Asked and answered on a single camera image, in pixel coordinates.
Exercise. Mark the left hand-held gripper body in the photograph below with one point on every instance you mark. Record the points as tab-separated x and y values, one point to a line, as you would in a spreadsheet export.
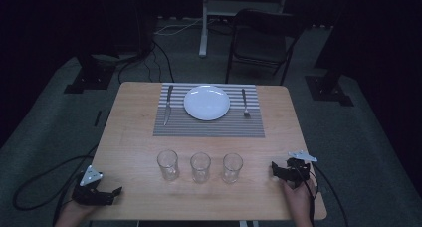
89	190

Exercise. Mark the person's right hand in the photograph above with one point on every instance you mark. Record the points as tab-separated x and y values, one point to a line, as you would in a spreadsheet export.
298	203

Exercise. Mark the silver fork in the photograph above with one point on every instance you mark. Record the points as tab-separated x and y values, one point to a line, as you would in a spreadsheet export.
245	103

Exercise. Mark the grey striped placemat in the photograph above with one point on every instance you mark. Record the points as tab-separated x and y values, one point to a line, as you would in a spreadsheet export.
209	127

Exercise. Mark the silver table knife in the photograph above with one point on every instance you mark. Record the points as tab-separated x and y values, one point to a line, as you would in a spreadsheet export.
168	105

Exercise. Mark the black stand base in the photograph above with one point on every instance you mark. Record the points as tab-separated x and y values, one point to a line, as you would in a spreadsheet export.
328	89
89	77

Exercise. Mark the white round plate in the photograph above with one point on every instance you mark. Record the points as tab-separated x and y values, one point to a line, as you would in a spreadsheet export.
206	102

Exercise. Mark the person's left hand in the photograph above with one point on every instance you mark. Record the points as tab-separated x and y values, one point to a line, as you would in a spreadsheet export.
74	213

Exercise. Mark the black folding chair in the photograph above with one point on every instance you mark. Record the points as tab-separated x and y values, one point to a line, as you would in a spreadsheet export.
262	44

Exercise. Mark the clear drinking glass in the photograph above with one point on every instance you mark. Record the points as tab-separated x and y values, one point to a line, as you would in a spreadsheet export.
200	167
168	165
232	168

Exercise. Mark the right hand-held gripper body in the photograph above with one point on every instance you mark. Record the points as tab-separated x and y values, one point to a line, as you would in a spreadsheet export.
297	169

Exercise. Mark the white metal stand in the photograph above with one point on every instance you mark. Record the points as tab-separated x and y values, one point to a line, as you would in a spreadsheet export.
207	21

